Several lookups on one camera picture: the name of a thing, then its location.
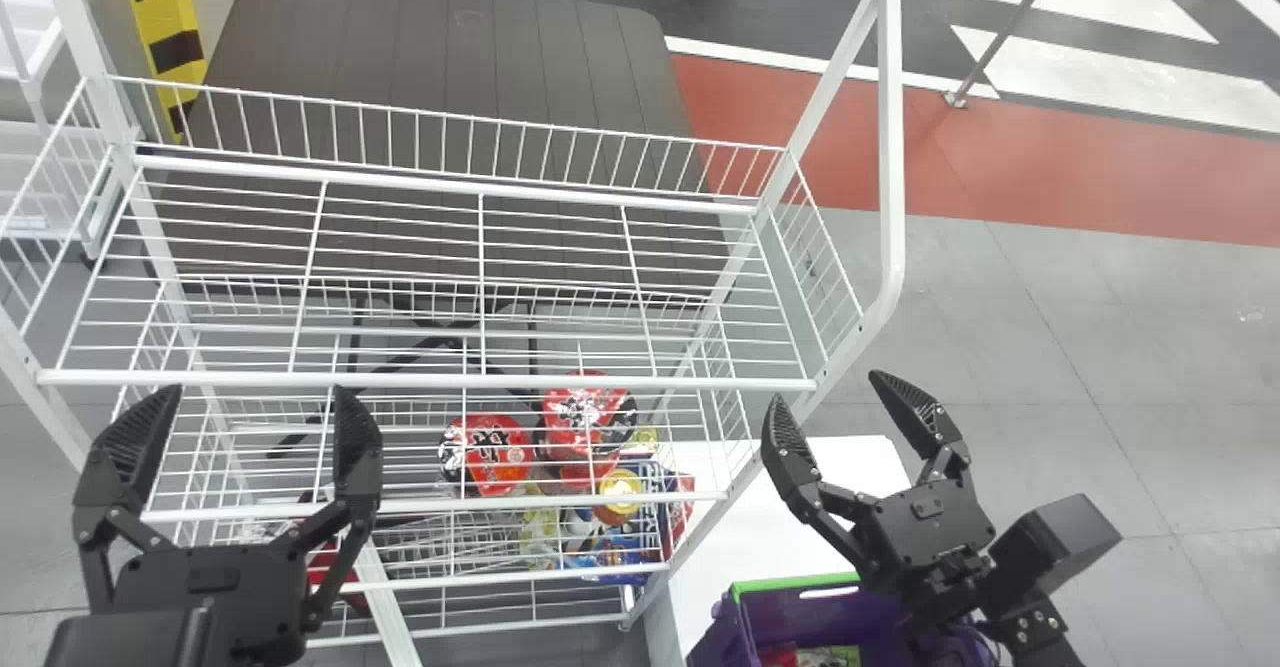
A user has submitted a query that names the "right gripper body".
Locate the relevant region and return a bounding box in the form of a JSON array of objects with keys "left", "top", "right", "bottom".
[{"left": 864, "top": 475, "right": 997, "bottom": 630}]

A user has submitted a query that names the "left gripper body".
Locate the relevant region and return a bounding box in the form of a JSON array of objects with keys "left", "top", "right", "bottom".
[{"left": 110, "top": 543, "right": 308, "bottom": 667}]

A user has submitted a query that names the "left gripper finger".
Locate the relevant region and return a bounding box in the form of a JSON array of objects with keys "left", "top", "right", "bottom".
[
  {"left": 71, "top": 384, "right": 184, "bottom": 614},
  {"left": 273, "top": 385, "right": 385, "bottom": 636}
]

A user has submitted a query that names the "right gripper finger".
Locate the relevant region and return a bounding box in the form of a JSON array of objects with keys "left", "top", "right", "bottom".
[
  {"left": 759, "top": 394, "right": 882, "bottom": 579},
  {"left": 867, "top": 369, "right": 973, "bottom": 489}
]

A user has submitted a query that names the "white slab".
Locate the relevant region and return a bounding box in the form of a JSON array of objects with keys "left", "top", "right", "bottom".
[{"left": 640, "top": 434, "right": 933, "bottom": 667}]

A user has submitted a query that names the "red snack packet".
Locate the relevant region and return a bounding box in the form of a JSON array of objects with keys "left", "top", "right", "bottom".
[{"left": 298, "top": 535, "right": 373, "bottom": 620}]

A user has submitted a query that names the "red noodle cup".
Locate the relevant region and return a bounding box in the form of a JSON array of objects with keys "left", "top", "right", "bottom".
[
  {"left": 540, "top": 370, "right": 639, "bottom": 490},
  {"left": 438, "top": 412, "right": 537, "bottom": 499}
]

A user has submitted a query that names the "purple crate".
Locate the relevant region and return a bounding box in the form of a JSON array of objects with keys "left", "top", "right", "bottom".
[{"left": 686, "top": 571, "right": 1003, "bottom": 667}]

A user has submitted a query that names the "yellow noodle cup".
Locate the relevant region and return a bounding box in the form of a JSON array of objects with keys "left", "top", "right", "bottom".
[{"left": 593, "top": 466, "right": 648, "bottom": 529}]

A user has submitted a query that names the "blue snack packet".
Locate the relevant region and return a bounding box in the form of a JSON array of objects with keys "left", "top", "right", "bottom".
[{"left": 558, "top": 462, "right": 697, "bottom": 588}]

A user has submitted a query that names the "dark grey side table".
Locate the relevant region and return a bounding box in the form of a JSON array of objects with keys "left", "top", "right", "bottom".
[{"left": 158, "top": 0, "right": 733, "bottom": 460}]

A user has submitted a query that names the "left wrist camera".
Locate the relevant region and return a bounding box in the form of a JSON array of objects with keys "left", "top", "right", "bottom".
[{"left": 42, "top": 607, "right": 216, "bottom": 667}]

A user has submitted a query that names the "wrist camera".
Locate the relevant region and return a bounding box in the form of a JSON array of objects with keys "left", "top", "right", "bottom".
[
  {"left": 42, "top": 607, "right": 216, "bottom": 667},
  {"left": 980, "top": 493, "right": 1124, "bottom": 623}
]

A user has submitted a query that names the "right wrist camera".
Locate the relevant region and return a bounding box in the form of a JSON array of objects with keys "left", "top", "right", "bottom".
[{"left": 980, "top": 493, "right": 1124, "bottom": 623}]

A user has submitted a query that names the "white wire rack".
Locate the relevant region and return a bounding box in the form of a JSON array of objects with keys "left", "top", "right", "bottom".
[
  {"left": 0, "top": 0, "right": 913, "bottom": 667},
  {"left": 0, "top": 0, "right": 117, "bottom": 248}
]

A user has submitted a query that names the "yellow black striped post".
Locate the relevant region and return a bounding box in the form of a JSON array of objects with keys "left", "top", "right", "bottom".
[{"left": 112, "top": 0, "right": 210, "bottom": 144}]

